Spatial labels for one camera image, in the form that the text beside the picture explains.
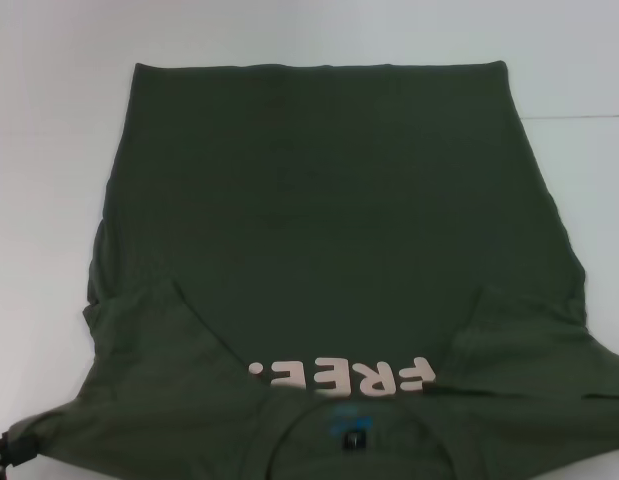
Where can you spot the dark green FREE t-shirt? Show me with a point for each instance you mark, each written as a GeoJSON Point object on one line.
{"type": "Point", "coordinates": [339, 225]}

